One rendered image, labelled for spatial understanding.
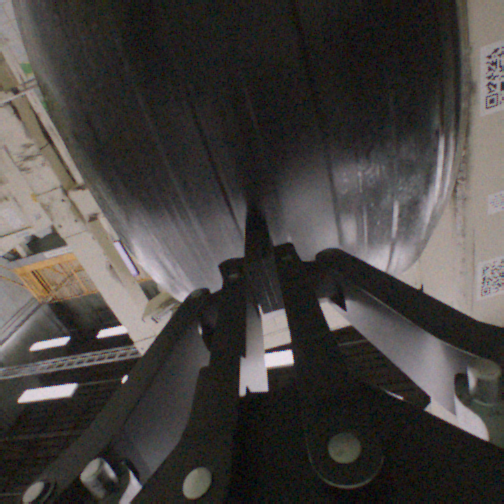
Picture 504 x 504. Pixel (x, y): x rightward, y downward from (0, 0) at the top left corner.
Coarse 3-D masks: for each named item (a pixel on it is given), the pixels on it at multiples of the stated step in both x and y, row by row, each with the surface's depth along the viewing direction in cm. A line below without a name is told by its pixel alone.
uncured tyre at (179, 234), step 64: (64, 0) 17; (128, 0) 16; (192, 0) 16; (256, 0) 16; (320, 0) 16; (384, 0) 16; (448, 0) 17; (64, 64) 18; (128, 64) 17; (192, 64) 17; (256, 64) 17; (320, 64) 17; (384, 64) 17; (448, 64) 18; (64, 128) 21; (128, 128) 18; (192, 128) 18; (256, 128) 18; (320, 128) 19; (384, 128) 19; (448, 128) 20; (128, 192) 20; (192, 192) 20; (256, 192) 20; (320, 192) 21; (384, 192) 21; (448, 192) 25; (192, 256) 23; (384, 256) 26
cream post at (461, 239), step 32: (480, 0) 32; (480, 32) 33; (480, 128) 38; (480, 160) 40; (480, 192) 42; (448, 224) 47; (480, 224) 44; (448, 256) 50; (480, 256) 47; (448, 288) 53; (480, 320) 53; (448, 416) 72
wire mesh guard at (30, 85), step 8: (8, 0) 61; (0, 32) 64; (16, 32) 64; (24, 48) 65; (0, 64) 66; (8, 72) 67; (32, 80) 67; (16, 88) 68; (24, 88) 68; (32, 88) 68; (0, 96) 68; (8, 96) 69; (16, 96) 69
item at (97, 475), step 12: (96, 468) 7; (108, 468) 7; (120, 468) 8; (84, 480) 7; (96, 480) 7; (108, 480) 7; (120, 480) 8; (132, 480) 8; (96, 492) 7; (108, 492) 7; (120, 492) 7; (132, 492) 7
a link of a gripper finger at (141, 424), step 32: (192, 320) 13; (160, 352) 11; (192, 352) 12; (128, 384) 10; (160, 384) 10; (192, 384) 12; (128, 416) 9; (160, 416) 10; (96, 448) 8; (128, 448) 8; (160, 448) 9; (64, 480) 7
